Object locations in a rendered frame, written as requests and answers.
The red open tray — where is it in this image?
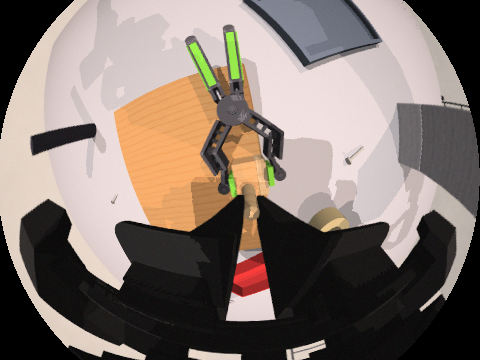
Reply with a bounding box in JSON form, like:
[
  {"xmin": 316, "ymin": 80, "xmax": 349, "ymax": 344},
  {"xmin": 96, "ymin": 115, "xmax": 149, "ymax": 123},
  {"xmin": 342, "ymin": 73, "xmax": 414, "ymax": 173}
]
[{"xmin": 232, "ymin": 252, "xmax": 269, "ymax": 297}]

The wooden dowel pin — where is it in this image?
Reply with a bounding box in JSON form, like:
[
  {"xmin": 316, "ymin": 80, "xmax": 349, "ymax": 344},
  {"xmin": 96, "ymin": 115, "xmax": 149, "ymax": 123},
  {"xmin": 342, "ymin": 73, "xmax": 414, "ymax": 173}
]
[{"xmin": 242, "ymin": 184, "xmax": 260, "ymax": 220}]

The light wooden board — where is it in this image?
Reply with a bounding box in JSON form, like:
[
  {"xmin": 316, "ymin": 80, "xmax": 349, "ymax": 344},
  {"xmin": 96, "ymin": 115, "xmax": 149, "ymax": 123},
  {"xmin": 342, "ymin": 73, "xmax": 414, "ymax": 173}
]
[{"xmin": 114, "ymin": 73, "xmax": 261, "ymax": 231}]

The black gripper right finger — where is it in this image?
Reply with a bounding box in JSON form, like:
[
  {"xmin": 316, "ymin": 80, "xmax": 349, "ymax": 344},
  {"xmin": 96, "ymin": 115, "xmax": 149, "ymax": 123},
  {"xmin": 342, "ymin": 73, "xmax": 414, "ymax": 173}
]
[{"xmin": 257, "ymin": 195, "xmax": 390, "ymax": 319}]

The beige ring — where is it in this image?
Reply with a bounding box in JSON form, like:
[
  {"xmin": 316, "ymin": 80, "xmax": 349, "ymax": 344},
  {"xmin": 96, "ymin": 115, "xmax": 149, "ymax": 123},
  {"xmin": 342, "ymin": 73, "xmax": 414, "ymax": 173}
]
[{"xmin": 309, "ymin": 207, "xmax": 349, "ymax": 232}]

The black cylinder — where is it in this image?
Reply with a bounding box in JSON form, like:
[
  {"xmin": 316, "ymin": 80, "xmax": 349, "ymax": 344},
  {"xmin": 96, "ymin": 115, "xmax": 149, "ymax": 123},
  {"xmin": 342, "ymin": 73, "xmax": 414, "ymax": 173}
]
[{"xmin": 30, "ymin": 123, "xmax": 97, "ymax": 156}]

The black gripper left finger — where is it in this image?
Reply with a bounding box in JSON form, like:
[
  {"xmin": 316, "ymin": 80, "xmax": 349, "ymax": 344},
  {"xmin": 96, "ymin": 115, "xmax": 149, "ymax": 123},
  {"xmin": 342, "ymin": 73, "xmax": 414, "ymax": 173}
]
[{"xmin": 115, "ymin": 195, "xmax": 245, "ymax": 320}]

